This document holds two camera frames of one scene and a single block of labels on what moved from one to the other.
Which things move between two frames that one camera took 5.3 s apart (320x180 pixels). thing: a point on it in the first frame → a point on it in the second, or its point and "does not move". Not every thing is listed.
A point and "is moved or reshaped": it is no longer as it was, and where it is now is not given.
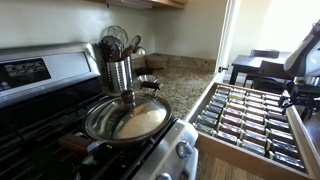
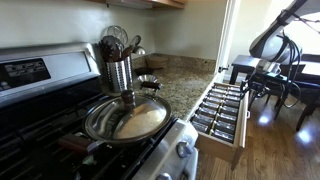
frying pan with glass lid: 119,120 does not move
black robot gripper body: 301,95 → 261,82
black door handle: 220,69 does not move
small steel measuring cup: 148,80 does not move
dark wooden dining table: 248,65 does not move
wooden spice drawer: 256,128 is moved or reshaped
